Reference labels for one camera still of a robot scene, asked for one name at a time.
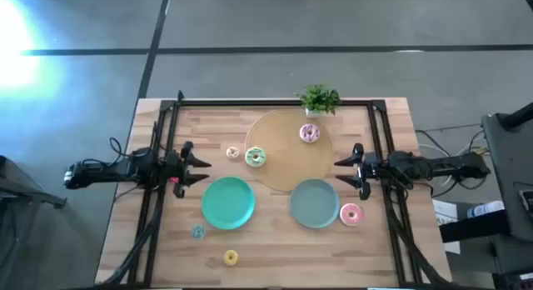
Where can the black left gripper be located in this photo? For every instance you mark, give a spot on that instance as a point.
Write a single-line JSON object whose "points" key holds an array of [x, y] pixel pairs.
{"points": [[177, 167]]}

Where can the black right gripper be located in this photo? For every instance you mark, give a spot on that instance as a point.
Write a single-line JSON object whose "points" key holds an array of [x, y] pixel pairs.
{"points": [[368, 169]]}

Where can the small white donut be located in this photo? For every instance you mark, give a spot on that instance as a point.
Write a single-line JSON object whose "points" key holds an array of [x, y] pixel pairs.
{"points": [[229, 149]]}

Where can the large pink iced donut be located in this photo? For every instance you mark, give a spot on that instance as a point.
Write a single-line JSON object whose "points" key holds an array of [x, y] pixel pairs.
{"points": [[345, 219]]}

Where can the large mint green donut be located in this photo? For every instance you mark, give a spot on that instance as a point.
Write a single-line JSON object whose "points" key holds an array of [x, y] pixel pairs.
{"points": [[250, 161]]}

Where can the pink and white donut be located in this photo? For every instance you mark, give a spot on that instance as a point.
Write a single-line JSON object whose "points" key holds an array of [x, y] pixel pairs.
{"points": [[304, 129]]}

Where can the small blue donut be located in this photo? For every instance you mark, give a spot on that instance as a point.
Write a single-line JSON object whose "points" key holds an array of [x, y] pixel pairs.
{"points": [[195, 236]]}

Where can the small yellow donut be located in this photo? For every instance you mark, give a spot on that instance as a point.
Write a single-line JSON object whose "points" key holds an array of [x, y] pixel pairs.
{"points": [[227, 261]]}

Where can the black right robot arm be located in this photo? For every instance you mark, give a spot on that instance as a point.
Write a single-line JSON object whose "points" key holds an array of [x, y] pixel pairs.
{"points": [[437, 167]]}

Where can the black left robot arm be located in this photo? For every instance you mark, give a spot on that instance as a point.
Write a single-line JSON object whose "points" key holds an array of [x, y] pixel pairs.
{"points": [[104, 171]]}

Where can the teal green plate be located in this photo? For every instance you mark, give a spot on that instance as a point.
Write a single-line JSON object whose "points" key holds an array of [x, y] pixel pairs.
{"points": [[228, 203]]}

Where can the grey-blue plate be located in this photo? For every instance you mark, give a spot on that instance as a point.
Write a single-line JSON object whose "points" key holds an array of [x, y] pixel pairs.
{"points": [[314, 203]]}

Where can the round woven placemat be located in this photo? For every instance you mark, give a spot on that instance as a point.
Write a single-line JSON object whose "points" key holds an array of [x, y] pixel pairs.
{"points": [[283, 165]]}

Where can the potted green plant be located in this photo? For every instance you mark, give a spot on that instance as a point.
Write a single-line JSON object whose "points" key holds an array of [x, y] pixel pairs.
{"points": [[318, 98]]}

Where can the white paper sheet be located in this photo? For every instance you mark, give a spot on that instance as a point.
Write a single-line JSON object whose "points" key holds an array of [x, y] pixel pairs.
{"points": [[443, 213]]}

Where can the black furniture bar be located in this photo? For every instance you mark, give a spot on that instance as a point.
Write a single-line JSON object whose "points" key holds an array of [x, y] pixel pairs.
{"points": [[474, 227]]}

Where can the white bottle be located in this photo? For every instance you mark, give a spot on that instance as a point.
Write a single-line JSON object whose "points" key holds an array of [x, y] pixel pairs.
{"points": [[485, 208]]}

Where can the dark grey furniture panel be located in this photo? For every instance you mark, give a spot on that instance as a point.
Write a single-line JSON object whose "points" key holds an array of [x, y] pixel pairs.
{"points": [[508, 165]]}

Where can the black phone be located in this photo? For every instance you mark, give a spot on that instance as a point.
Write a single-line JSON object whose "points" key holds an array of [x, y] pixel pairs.
{"points": [[526, 200]]}

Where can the black aluminium frame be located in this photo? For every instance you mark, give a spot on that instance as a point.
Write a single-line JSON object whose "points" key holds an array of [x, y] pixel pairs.
{"points": [[270, 103]]}

